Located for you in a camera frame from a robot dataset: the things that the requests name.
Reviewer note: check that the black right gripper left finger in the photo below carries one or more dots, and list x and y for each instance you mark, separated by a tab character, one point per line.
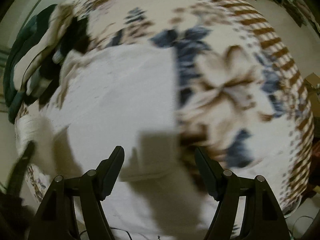
55	217

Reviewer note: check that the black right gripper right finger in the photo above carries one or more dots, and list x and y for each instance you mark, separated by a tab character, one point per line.
263	218

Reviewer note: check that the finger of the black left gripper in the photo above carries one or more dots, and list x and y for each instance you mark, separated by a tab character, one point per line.
19	169

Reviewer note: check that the white dotted knit garment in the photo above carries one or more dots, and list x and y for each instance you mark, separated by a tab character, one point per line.
128	96

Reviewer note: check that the dark green velvet pillow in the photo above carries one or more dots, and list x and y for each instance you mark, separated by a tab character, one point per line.
28	37

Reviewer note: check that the floral fleece bed blanket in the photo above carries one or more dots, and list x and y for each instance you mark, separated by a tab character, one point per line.
258	74

